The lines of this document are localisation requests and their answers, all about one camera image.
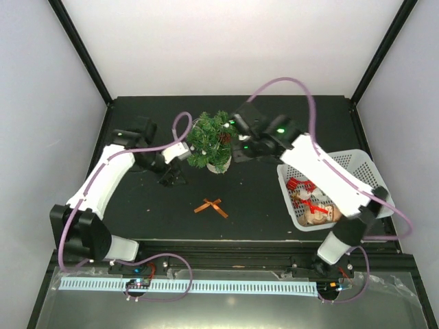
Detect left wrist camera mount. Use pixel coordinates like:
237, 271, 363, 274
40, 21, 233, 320
161, 142, 191, 165

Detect white slotted cable duct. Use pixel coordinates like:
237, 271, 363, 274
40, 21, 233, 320
58, 277, 318, 297

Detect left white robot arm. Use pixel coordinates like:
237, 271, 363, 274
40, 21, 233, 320
49, 119, 191, 273

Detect left black frame post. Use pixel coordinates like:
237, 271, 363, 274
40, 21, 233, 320
48, 0, 112, 105

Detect black frame post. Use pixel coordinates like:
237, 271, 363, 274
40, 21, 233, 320
351, 0, 418, 105
48, 0, 112, 105

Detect small green christmas tree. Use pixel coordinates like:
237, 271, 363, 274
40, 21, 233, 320
186, 111, 237, 174

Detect right small circuit board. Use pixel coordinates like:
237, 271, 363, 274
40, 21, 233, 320
317, 282, 353, 293

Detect right black frame post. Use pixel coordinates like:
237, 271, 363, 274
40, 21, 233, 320
351, 0, 418, 105

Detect left small circuit board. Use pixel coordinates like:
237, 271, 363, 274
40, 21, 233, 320
126, 278, 150, 289

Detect small circuit board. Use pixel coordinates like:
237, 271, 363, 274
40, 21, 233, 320
317, 282, 353, 293
126, 278, 150, 289

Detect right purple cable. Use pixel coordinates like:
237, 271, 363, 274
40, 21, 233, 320
246, 77, 414, 243

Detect white bulb string lights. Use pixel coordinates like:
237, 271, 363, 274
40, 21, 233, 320
187, 117, 230, 157

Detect orange ribbon bow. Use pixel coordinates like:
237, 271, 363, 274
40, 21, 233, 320
193, 199, 228, 219

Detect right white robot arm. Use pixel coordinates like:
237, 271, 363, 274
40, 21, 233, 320
225, 102, 394, 276

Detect brown pinecone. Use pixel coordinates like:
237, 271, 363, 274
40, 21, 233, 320
219, 132, 231, 145

